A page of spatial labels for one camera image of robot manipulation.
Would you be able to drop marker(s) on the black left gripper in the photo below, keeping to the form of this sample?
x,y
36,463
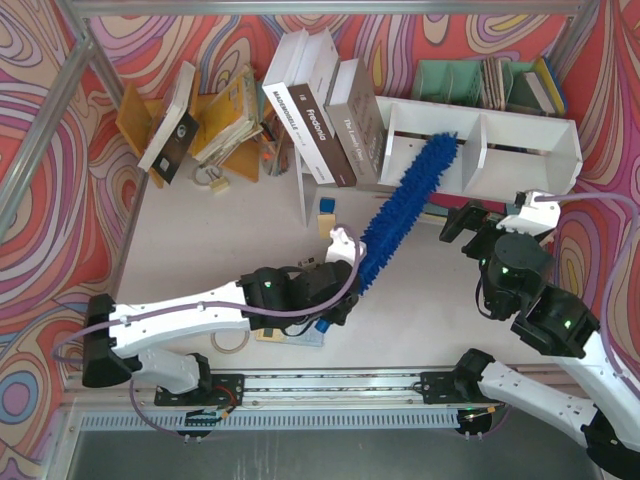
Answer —
x,y
347,293

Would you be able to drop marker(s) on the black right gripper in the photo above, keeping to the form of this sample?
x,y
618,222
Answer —
x,y
476,230

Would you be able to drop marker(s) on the blue microfiber duster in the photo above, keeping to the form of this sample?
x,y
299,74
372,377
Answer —
x,y
396,216

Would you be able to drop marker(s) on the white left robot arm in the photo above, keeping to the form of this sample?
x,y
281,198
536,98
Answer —
x,y
125,342

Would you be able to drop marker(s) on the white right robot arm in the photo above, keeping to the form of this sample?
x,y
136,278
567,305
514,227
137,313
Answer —
x,y
514,285

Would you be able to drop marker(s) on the white bookshelf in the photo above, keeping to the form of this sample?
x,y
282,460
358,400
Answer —
x,y
499,154

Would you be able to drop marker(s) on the grey and black stapler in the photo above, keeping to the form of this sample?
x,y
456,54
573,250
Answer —
x,y
307,263

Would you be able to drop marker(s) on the coloured paper sheets stack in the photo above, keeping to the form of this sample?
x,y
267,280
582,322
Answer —
x,y
437,208

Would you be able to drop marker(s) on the yellow and blue calculator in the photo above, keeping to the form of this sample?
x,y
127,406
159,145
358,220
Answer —
x,y
298,336

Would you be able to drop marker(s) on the blue eraser block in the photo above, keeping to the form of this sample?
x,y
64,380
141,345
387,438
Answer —
x,y
327,205

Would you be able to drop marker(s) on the small white side shelf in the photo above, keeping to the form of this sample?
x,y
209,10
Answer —
x,y
307,189

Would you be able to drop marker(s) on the mint green file organizer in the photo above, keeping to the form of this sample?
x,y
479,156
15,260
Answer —
x,y
462,82

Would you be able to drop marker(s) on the small brass padlock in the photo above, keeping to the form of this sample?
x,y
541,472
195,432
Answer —
x,y
210,178

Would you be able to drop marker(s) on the clear pencil cup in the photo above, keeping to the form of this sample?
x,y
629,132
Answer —
x,y
274,146

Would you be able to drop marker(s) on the grey Lonely Ones book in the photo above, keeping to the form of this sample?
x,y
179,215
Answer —
x,y
357,121

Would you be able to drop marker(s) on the blue yellow book in organizer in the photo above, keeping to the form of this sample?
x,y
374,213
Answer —
x,y
542,67

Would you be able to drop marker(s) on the yellow worn books stack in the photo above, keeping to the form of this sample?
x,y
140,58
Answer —
x,y
228,120

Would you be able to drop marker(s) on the black and white leaning book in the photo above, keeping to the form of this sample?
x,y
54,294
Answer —
x,y
172,128

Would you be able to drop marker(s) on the brown Fredonia book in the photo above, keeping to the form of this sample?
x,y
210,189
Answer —
x,y
310,91

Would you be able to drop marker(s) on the yellow wooden book rack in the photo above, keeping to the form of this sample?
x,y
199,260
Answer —
x,y
135,115

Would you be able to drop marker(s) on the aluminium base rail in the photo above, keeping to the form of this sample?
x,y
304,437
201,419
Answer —
x,y
328,400

